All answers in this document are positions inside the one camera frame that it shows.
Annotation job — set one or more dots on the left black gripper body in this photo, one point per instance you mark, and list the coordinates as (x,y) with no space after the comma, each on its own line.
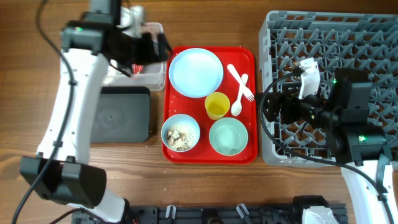
(142,51)

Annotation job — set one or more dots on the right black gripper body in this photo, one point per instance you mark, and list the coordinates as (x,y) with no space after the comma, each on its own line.
(309,109)

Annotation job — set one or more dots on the mint green bowl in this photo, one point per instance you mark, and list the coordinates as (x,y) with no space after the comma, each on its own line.
(228,136)

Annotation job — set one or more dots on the yellow plastic cup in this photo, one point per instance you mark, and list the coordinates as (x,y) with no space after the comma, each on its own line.
(217,104)

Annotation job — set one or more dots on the blue bowl with food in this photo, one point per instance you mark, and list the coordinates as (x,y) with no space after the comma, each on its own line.
(180,118)

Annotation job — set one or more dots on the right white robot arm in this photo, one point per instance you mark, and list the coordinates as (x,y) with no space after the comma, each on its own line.
(360,148)

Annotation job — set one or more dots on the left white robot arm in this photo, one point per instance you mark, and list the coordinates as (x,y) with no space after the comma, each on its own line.
(91,45)

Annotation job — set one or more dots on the black waste tray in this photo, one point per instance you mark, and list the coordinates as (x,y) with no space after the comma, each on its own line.
(122,115)

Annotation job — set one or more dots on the grey dishwasher rack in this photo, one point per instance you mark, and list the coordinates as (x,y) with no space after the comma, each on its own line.
(366,42)

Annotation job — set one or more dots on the red snack wrapper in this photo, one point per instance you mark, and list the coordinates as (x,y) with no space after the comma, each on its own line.
(137,69)

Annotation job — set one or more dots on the clear plastic bin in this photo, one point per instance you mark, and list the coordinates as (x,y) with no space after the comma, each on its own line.
(151,76)

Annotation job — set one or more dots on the white plastic fork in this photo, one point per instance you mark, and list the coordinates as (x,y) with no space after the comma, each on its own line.
(245,90)

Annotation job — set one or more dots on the white plastic spoon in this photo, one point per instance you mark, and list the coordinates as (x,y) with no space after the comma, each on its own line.
(236,107)

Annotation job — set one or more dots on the light blue plate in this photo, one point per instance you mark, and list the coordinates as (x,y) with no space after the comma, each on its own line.
(196,72)

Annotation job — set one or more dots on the red plastic tray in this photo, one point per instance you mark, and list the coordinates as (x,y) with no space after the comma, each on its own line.
(207,119)

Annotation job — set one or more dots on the rice and food scraps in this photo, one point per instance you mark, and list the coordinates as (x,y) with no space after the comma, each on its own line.
(180,137)

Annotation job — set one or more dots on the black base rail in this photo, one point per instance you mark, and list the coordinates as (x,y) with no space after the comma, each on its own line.
(257,215)

